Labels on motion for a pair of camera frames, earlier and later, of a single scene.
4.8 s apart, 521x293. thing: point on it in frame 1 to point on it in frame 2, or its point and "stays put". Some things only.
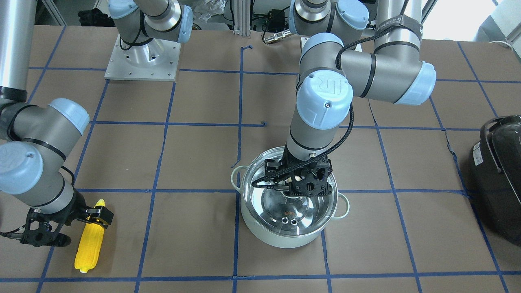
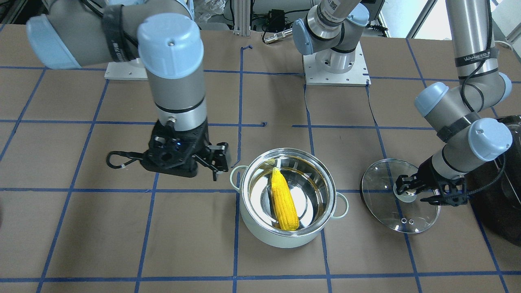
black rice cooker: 495,173 stays put
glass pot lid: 277,213 to 377,182
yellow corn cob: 90,244 to 284,205
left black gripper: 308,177 to 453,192
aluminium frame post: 242,10 stays put
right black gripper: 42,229 to 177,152
